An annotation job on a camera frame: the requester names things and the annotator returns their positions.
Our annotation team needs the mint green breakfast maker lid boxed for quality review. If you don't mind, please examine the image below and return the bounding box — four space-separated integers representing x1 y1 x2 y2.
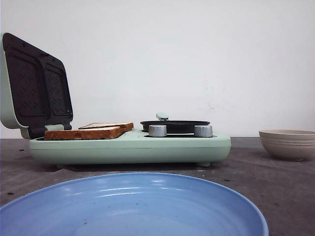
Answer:
0 33 73 139

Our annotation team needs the black frying pan green handle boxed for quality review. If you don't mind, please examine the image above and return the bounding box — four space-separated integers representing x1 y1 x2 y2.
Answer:
140 113 210 134

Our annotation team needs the silver left knob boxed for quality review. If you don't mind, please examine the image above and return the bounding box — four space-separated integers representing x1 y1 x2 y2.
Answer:
148 124 167 137

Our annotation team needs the blue plate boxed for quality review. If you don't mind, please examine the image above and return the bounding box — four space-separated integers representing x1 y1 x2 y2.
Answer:
0 173 269 236

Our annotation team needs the white bread slice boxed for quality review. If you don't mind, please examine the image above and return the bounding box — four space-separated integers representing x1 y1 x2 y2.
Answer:
79 122 133 132
44 126 123 141

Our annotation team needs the silver knob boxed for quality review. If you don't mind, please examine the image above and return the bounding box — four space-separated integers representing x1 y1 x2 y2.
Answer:
194 125 213 138
148 124 167 137

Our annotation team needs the beige ceramic bowl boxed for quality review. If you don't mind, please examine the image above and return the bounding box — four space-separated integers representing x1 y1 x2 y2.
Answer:
259 130 315 160

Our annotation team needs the mint green breakfast maker base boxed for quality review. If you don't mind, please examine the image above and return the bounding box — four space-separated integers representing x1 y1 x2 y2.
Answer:
30 129 231 166

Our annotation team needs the silver right knob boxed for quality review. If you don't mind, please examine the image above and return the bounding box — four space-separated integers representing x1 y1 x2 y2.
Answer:
194 125 213 138

